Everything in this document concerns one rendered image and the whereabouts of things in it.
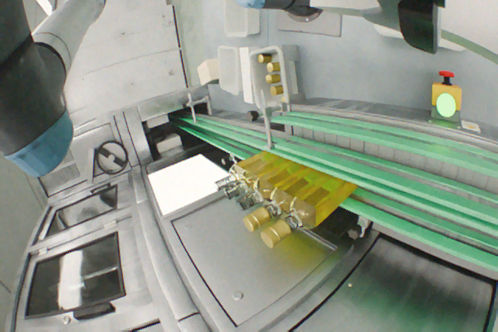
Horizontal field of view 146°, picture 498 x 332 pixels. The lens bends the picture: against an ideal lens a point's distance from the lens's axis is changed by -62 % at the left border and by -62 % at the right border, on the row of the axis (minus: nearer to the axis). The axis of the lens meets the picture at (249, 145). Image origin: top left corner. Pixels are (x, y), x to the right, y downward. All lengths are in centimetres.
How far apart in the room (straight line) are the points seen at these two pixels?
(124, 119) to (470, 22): 132
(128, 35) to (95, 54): 74
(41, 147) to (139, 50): 399
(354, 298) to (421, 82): 50
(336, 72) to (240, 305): 63
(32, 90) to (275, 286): 46
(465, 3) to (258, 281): 50
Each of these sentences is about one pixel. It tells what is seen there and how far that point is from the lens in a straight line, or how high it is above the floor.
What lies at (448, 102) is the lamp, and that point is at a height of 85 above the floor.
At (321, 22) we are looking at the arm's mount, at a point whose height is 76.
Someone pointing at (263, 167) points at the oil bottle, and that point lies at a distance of 50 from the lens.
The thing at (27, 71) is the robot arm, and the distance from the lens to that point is 16.
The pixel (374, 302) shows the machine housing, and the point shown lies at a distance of 48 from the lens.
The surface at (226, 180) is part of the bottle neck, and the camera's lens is 52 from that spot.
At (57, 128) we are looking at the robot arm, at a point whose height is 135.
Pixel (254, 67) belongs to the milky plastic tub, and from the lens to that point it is 76.
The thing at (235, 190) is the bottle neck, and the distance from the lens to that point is 47.
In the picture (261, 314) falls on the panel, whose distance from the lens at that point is 41.
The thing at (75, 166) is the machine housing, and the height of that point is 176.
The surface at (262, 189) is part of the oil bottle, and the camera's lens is 43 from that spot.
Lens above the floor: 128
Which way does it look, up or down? 29 degrees down
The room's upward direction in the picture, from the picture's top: 112 degrees counter-clockwise
